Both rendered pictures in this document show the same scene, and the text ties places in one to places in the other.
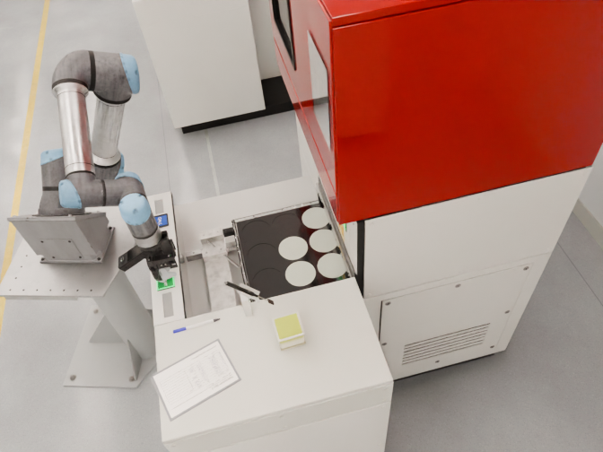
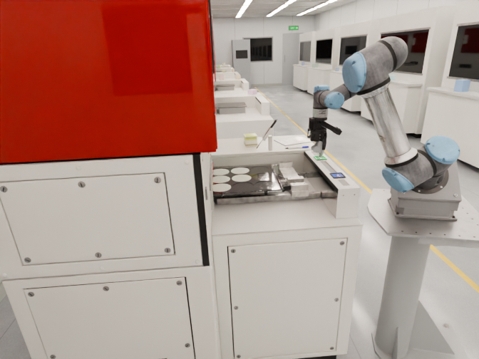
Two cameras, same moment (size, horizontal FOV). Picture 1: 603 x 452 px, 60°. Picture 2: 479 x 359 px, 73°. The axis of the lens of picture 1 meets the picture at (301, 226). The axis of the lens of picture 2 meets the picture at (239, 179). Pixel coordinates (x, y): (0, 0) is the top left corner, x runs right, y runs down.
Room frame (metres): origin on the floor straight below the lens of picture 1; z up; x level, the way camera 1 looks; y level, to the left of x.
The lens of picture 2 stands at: (2.61, 0.16, 1.50)
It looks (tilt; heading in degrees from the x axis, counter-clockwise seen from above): 22 degrees down; 185
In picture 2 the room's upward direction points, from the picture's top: 2 degrees counter-clockwise
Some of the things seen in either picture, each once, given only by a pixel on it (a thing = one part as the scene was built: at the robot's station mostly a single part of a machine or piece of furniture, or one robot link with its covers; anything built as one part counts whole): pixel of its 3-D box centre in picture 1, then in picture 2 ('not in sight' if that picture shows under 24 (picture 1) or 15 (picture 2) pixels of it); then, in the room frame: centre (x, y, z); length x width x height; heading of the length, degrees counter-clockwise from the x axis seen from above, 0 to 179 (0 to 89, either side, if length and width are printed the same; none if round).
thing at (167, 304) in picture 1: (168, 264); (326, 179); (1.10, 0.47, 0.89); 0.55 x 0.09 x 0.14; 8
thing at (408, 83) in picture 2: not in sight; (411, 73); (-3.86, 2.86, 1.00); 1.80 x 1.08 x 2.00; 8
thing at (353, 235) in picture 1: (323, 173); (206, 170); (1.31, -0.10, 1.02); 0.82 x 0.03 x 0.40; 8
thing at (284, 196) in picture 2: (255, 240); (268, 197); (1.19, 0.17, 0.84); 0.50 x 0.02 x 0.03; 98
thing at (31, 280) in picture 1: (83, 255); (419, 223); (1.29, 0.85, 0.75); 0.45 x 0.44 x 0.13; 81
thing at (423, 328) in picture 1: (404, 255); (147, 288); (1.35, -0.43, 0.41); 0.82 x 0.71 x 0.82; 8
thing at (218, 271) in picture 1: (219, 275); (291, 179); (1.04, 0.30, 0.87); 0.36 x 0.08 x 0.03; 8
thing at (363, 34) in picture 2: not in sight; (361, 67); (-6.04, 2.55, 1.00); 1.80 x 1.08 x 2.00; 8
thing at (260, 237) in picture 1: (292, 247); (241, 178); (1.09, 0.04, 0.90); 0.34 x 0.34 x 0.01; 8
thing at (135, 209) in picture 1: (137, 214); (321, 97); (0.98, 0.43, 1.28); 0.09 x 0.08 x 0.11; 18
